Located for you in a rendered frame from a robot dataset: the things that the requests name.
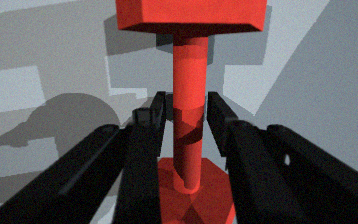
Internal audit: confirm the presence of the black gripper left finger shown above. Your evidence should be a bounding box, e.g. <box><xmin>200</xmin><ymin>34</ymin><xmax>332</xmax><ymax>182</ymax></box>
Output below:
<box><xmin>0</xmin><ymin>91</ymin><xmax>166</xmax><ymax>224</ymax></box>

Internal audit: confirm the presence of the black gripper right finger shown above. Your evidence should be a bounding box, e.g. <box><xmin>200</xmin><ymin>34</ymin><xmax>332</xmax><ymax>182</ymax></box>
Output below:
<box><xmin>206</xmin><ymin>92</ymin><xmax>358</xmax><ymax>224</ymax></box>

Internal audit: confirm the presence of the red dumbbell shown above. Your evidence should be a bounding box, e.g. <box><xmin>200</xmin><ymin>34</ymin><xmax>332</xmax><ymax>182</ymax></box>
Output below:
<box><xmin>115</xmin><ymin>0</ymin><xmax>267</xmax><ymax>224</ymax></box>

